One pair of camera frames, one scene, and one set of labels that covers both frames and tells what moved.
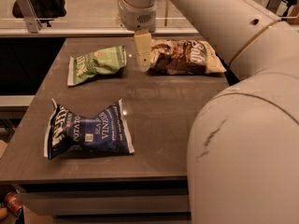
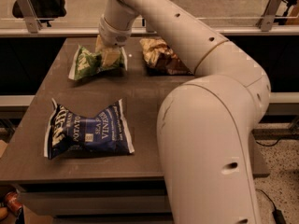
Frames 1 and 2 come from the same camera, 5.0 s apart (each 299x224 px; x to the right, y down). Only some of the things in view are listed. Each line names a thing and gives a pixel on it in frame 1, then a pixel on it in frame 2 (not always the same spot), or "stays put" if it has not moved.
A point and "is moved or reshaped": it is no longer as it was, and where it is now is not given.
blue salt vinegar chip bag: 69,134 stays put
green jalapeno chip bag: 108,61 is moved or reshaped
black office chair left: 47,2 stays put
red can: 14,203 stays put
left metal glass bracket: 30,15 stays put
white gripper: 136,16 to 114,36
